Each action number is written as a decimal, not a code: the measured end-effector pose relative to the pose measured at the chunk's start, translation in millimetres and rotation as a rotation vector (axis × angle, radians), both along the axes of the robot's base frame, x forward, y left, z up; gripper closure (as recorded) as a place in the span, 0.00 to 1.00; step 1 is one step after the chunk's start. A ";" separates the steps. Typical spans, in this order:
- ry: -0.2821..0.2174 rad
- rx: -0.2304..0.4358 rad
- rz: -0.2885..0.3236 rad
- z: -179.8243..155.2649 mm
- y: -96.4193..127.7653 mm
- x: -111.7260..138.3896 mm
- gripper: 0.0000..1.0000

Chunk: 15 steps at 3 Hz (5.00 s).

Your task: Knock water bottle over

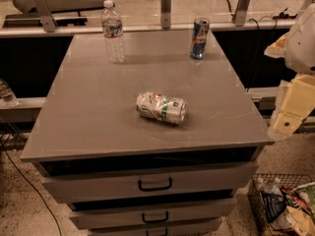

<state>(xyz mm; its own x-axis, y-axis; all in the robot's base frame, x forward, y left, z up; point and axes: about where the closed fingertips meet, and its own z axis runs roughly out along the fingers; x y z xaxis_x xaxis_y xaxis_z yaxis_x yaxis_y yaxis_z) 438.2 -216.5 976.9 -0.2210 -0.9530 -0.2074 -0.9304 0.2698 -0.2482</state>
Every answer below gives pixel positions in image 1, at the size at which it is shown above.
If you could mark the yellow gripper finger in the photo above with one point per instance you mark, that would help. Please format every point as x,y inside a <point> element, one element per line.
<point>295,100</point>

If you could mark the clear plastic water bottle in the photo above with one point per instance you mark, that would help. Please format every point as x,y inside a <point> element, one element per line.
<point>112,29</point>

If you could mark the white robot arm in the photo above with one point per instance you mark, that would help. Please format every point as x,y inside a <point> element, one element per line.
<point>299,49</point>

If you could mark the plastic bottle in basket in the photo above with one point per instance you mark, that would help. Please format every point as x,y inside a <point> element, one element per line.
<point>272,197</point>

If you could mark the snack bag in basket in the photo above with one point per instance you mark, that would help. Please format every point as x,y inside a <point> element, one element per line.
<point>293,200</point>

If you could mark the blue energy drink can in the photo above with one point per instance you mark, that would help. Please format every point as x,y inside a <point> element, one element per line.
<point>199,38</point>

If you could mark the white green soda can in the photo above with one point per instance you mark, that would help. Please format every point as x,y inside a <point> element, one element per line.
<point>163,108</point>

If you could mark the grey drawer cabinet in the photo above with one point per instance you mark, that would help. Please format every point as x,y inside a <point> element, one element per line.
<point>154,146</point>

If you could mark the bottom grey drawer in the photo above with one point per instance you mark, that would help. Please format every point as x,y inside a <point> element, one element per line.
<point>179,228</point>

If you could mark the grey drawer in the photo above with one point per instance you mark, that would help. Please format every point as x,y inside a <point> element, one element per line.
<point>124,184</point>
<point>131,216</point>
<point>179,228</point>

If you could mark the middle grey drawer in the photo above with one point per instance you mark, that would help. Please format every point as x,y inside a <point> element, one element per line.
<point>131,216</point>

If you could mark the top grey drawer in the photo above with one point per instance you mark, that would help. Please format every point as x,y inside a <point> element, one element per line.
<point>124,184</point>

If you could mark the dark bench behind glass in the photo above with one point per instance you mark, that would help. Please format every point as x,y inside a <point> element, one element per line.
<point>60,6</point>

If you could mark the wire mesh basket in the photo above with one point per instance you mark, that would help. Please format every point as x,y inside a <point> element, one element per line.
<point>257,204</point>

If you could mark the right metal bracket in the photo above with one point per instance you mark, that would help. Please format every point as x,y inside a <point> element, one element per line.
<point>239,16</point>

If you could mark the metal bracket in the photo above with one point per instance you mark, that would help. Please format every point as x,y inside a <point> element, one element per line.
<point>165,14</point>
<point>239,16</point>
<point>47,21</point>

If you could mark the black top drawer handle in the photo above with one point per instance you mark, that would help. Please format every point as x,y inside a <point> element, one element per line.
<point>164,185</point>

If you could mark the black drawer handle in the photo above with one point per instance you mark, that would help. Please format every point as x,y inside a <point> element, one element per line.
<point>149,218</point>
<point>164,185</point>
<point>157,232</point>

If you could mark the middle metal bracket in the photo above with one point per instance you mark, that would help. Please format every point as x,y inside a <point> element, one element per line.
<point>165,14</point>

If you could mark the black bottom drawer handle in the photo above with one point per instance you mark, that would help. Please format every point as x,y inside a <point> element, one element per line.
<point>157,232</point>

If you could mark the black middle drawer handle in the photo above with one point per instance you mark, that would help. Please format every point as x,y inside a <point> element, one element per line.
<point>149,218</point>

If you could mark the left metal bracket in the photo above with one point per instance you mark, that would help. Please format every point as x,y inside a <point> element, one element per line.
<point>47,21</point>

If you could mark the water bottle on left rail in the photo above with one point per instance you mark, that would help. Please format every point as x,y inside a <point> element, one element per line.
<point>7,94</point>

